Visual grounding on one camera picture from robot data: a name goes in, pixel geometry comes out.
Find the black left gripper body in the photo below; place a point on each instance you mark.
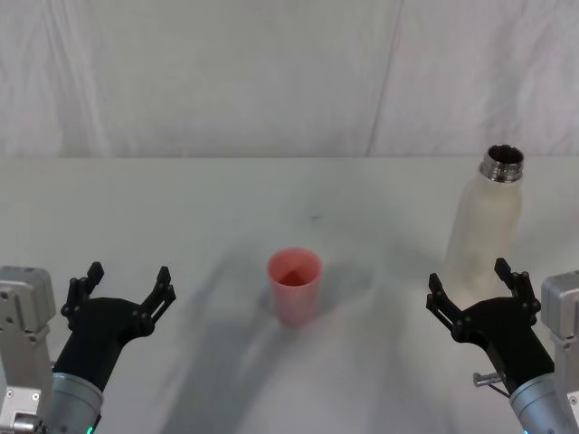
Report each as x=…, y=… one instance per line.
x=97, y=330

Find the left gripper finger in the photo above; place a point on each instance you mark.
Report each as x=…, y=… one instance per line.
x=158, y=296
x=77, y=294

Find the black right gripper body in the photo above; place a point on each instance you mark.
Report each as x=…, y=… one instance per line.
x=506, y=334

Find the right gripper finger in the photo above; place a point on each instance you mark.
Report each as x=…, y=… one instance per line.
x=520, y=289
x=441, y=303

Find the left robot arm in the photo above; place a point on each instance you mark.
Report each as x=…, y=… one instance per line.
x=25, y=325

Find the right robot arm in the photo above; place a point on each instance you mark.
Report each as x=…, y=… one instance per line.
x=558, y=343

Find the pink cup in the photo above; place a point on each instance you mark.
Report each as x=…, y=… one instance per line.
x=295, y=294

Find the white table cloth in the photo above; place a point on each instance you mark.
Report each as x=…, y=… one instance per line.
x=190, y=217

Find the cream vacuum bottle steel neck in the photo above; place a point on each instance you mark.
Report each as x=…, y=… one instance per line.
x=486, y=226

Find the white curtain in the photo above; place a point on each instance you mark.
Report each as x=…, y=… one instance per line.
x=226, y=77

